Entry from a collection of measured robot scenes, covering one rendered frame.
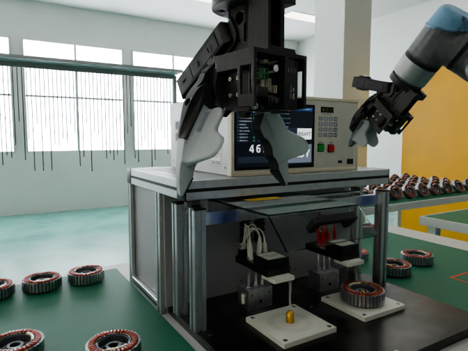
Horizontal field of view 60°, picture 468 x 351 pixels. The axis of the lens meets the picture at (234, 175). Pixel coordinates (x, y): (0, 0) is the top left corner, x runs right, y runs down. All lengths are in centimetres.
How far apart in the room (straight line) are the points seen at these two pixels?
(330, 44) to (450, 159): 189
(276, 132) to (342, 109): 76
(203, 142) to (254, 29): 12
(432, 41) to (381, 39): 694
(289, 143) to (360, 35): 486
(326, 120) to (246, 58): 80
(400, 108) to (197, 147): 62
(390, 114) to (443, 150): 385
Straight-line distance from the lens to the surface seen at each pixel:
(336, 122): 119
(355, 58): 519
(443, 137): 477
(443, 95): 480
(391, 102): 96
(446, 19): 89
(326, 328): 100
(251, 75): 37
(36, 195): 720
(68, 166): 721
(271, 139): 47
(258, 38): 40
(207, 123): 40
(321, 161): 116
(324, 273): 122
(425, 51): 90
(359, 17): 533
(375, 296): 112
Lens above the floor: 121
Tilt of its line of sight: 5 degrees down
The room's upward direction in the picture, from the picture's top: straight up
